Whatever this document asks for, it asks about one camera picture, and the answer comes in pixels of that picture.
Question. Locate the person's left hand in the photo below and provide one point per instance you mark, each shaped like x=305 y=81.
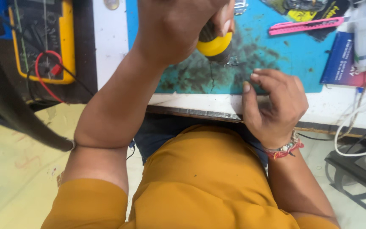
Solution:
x=170 y=28

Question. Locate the person's right hand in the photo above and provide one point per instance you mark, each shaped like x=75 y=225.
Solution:
x=278 y=111

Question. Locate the small electronic part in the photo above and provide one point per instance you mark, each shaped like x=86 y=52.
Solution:
x=235 y=61

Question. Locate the small metal part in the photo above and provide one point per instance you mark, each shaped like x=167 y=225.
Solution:
x=240 y=5

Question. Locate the yellow black screwdriver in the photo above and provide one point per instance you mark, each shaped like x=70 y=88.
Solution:
x=214 y=46

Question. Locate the pink utility knife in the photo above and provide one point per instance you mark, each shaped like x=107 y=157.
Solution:
x=303 y=26

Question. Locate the yellow black multimeter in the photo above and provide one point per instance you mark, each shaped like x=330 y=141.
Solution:
x=67 y=41

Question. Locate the round metal coin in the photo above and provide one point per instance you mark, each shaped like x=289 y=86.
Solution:
x=111 y=3

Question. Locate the black yellow packet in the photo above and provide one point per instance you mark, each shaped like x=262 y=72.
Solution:
x=326 y=11

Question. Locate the mustard yellow shirt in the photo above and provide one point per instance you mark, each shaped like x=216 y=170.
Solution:
x=202 y=184

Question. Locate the blue red booklet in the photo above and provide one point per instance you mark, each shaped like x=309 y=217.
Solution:
x=338 y=66

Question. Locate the blue jeans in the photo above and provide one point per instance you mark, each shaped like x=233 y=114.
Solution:
x=160 y=133

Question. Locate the white tube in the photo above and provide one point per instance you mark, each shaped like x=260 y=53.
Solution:
x=363 y=38

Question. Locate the black stool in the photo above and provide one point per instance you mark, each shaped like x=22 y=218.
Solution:
x=357 y=178

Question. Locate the blue stained work mat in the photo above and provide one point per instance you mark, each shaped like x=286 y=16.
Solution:
x=291 y=60

